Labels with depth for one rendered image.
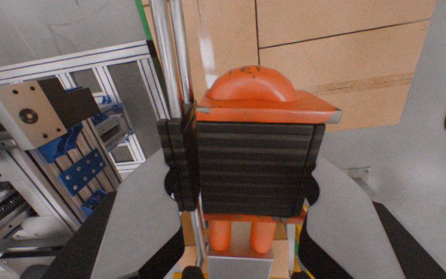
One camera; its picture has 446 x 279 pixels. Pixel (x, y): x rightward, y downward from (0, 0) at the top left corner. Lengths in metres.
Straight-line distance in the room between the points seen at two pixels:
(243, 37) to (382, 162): 1.66
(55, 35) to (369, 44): 1.77
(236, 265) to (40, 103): 0.54
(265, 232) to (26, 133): 0.52
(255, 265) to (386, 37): 0.89
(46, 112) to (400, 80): 1.19
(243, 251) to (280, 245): 0.51
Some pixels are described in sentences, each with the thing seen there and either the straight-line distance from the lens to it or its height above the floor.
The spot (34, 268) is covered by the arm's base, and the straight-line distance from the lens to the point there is 0.85.
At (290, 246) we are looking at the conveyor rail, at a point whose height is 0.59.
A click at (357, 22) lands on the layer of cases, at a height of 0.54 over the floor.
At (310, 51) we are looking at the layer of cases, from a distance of 0.83.
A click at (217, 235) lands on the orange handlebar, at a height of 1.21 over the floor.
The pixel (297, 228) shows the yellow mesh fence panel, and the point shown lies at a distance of 1.55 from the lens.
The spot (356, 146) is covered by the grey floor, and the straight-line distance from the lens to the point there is 1.82.
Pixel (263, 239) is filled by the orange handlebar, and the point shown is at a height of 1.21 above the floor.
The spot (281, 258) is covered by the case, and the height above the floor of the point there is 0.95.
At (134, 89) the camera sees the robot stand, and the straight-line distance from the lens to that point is 1.28.
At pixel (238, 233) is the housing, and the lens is 0.21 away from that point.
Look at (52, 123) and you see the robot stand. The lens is 0.60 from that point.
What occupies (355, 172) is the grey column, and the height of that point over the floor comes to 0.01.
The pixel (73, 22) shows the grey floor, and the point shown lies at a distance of 1.67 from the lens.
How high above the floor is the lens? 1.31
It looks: 63 degrees down
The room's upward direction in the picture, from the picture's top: 175 degrees counter-clockwise
